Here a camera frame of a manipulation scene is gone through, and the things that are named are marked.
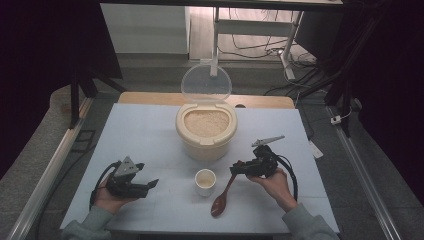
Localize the wooden table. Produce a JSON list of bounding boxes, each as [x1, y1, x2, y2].
[[117, 91, 296, 110]]

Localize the pale table mat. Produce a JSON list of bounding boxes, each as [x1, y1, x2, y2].
[[60, 102, 341, 235]]

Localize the person's left hand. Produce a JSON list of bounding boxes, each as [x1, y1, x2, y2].
[[93, 175, 138, 215]]

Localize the dark curtain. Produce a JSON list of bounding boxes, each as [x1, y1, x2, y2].
[[343, 0, 424, 209], [0, 0, 125, 168]]

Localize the white cabinet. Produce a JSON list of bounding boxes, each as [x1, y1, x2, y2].
[[101, 3, 191, 55]]

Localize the brown wooden spoon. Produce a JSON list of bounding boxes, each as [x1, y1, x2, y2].
[[210, 172, 239, 219]]

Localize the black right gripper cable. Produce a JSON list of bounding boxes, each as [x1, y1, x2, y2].
[[273, 154, 300, 203]]

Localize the person's right hand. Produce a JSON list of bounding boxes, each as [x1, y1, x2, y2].
[[246, 167, 298, 213]]

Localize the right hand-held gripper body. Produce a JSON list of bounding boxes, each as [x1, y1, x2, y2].
[[240, 134, 286, 178]]

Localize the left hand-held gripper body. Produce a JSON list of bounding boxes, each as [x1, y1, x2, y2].
[[105, 155, 152, 200]]

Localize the aluminium rail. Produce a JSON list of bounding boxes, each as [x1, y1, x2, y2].
[[6, 96, 95, 240], [325, 105, 403, 240]]

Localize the rice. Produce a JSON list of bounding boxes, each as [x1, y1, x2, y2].
[[183, 109, 231, 138]]

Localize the beige rice container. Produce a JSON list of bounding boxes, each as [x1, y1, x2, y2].
[[175, 101, 239, 163]]

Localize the black floor cables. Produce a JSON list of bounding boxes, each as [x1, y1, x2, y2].
[[217, 8, 318, 98]]

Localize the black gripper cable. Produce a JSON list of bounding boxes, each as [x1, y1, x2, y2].
[[88, 160, 122, 212], [273, 154, 300, 203]]

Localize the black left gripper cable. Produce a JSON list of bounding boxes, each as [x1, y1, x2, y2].
[[88, 160, 122, 212]]

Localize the black stand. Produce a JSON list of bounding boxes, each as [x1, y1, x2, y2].
[[68, 68, 128, 130], [293, 19, 381, 138]]

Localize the clear plastic container lid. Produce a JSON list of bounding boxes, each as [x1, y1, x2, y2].
[[180, 58, 233, 104]]

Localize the white cup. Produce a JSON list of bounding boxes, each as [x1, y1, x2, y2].
[[194, 168, 217, 198]]

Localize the white metal desk frame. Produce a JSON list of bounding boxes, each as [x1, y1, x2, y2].
[[209, 6, 305, 81]]

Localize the white paper tag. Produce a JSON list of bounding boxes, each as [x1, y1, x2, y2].
[[308, 139, 325, 160]]

